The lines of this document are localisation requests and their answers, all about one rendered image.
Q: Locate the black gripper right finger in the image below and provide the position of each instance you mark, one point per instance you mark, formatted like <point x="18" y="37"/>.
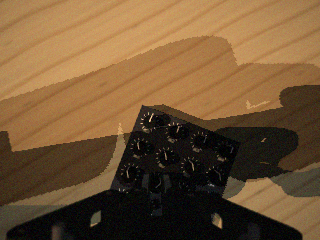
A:
<point x="238" y="222"/>

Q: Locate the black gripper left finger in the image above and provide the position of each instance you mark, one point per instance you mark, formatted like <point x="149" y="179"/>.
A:
<point x="73" y="222"/>

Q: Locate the black knob box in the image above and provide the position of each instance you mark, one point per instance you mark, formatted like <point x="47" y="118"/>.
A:
<point x="196" y="158"/>

